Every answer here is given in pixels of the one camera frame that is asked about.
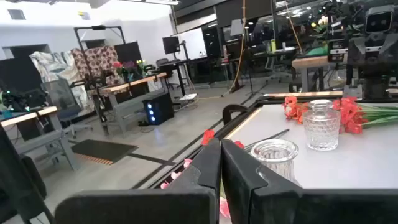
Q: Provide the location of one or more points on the black upright panel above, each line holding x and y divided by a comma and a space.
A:
128, 51

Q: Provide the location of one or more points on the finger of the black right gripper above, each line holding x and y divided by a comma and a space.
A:
390, 51
357, 51

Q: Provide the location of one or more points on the wall air vent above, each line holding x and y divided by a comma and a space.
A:
16, 14

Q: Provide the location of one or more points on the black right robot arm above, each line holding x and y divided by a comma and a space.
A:
374, 84

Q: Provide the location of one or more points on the black computer tower blue lights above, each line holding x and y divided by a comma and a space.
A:
158, 109

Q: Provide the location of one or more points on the pink artificial flower bunch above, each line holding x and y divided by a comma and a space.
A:
187, 162

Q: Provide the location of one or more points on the flowers on background desk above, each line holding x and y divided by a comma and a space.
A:
129, 67

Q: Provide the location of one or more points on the black chair back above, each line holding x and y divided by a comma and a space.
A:
15, 174

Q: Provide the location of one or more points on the green cloth on background table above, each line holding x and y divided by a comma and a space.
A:
317, 52

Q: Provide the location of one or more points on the white floor platform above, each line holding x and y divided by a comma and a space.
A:
188, 97

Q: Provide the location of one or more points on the grey mesh office chair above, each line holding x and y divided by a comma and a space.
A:
59, 93

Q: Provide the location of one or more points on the long grey desk wooden top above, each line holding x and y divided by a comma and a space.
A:
124, 105

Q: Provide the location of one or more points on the black floor mat striped edge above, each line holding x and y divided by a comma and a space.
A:
102, 151

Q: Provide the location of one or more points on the black office chair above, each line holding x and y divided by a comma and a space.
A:
161, 62

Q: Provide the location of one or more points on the black monitor on stand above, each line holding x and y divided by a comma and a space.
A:
171, 45

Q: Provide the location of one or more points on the maroon patterned cloth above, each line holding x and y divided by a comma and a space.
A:
99, 60

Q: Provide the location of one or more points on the white whiteboard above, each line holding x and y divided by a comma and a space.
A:
192, 43

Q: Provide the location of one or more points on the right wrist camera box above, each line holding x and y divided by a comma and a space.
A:
377, 21

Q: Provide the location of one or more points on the background table wooden top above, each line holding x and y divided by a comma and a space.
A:
311, 62

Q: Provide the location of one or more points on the black overhead camera frame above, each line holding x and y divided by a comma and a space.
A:
99, 27

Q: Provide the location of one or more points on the yellow background flowers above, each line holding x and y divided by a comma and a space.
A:
323, 21

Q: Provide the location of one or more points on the bulbous textured glass vase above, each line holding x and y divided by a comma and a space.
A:
275, 155

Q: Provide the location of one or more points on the short diamond-cut glass vase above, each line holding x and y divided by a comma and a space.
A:
321, 130

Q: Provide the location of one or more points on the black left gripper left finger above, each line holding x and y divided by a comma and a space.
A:
186, 202

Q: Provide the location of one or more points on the black equipment with green lights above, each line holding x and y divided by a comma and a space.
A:
25, 101

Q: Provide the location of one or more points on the white grey patterned cloth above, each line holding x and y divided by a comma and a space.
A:
53, 67

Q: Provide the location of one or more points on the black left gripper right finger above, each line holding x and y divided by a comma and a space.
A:
280, 205

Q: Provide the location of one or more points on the green bottle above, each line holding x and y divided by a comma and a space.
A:
273, 45

